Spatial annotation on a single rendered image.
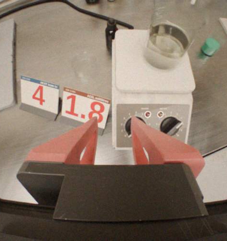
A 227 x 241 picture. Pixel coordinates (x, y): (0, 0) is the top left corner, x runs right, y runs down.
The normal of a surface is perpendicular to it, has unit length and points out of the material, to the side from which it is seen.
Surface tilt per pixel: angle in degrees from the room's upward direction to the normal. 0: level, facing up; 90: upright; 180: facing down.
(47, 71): 0
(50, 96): 40
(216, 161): 0
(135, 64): 0
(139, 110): 30
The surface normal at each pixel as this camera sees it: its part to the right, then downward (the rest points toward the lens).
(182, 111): 0.00, 0.25
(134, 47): 0.00, -0.26
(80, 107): -0.19, 0.40
